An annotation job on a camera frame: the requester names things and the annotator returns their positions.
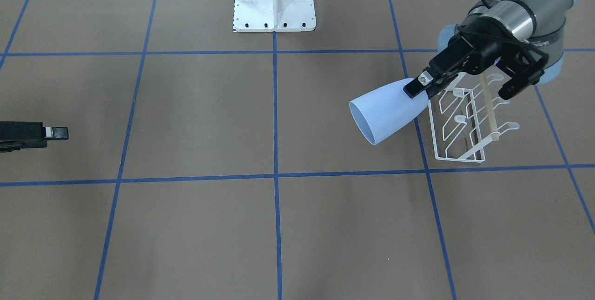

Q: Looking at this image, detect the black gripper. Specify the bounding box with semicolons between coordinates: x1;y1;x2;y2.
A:
403;24;549;100

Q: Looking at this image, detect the light blue plastic cup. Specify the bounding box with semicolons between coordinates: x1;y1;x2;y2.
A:
349;78;429;146

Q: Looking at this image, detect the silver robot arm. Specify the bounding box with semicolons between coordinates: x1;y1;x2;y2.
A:
403;0;580;100

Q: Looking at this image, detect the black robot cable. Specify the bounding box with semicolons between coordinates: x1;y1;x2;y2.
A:
458;0;549;56

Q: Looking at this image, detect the white wire cup rack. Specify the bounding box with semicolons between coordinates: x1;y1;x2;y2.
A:
429;73;519;164

